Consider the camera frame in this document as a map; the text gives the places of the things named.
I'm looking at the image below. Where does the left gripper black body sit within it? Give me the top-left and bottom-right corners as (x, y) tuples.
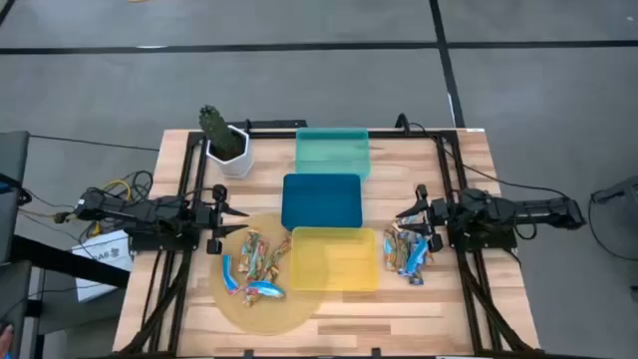
(192, 182), (230, 255)

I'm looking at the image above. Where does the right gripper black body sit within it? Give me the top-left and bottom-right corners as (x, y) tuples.
(416, 183), (450, 253)

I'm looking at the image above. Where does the bright blue granola bar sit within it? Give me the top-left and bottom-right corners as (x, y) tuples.
(404, 237), (430, 278)
(243, 279), (287, 301)

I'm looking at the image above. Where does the white hexagonal plant pot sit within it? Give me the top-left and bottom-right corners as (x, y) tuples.
(204, 124), (255, 180)

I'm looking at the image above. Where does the green cactus plant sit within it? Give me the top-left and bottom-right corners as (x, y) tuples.
(197, 104), (244, 162)

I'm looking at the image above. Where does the teal translucent plastic bin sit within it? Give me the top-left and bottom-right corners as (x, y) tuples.
(294, 127), (372, 181)

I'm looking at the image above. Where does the dark blue plastic bin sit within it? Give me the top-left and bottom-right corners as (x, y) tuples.
(280, 173), (365, 232)

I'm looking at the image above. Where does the yellow translucent plastic bin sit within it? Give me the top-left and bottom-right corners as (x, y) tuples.
(289, 225), (380, 293)

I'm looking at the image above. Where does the white printed cardboard box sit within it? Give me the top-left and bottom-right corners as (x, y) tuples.
(71, 228), (135, 304)

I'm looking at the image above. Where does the black desk bar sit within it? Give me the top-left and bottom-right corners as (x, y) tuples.
(9, 233), (132, 289)

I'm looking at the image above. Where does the dark grey equipment stand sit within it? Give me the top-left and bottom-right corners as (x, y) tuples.
(587, 174), (638, 263)

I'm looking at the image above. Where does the grey padded chair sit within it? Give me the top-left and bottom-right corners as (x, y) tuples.
(0, 130), (31, 265)

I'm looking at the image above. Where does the person's hand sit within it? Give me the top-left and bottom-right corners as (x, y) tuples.
(0, 322), (15, 359)

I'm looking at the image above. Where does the black aluminium table frame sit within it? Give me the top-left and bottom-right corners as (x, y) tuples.
(117, 118), (542, 359)

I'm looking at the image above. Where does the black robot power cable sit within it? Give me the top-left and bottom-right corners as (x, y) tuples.
(396, 113), (569, 200)

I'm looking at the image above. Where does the yellow floor cable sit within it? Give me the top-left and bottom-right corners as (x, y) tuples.
(91, 178), (134, 236)

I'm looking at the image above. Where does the thin black floor cable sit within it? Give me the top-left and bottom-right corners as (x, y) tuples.
(29, 134), (160, 152)

